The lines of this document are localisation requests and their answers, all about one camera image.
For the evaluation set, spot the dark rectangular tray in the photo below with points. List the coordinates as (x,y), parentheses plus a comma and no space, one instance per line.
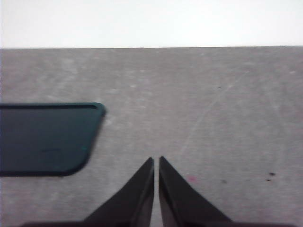
(45,139)

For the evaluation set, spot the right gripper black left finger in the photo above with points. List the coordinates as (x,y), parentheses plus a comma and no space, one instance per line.
(132,203)

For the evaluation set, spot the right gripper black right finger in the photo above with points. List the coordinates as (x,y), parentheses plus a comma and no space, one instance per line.
(180,203)

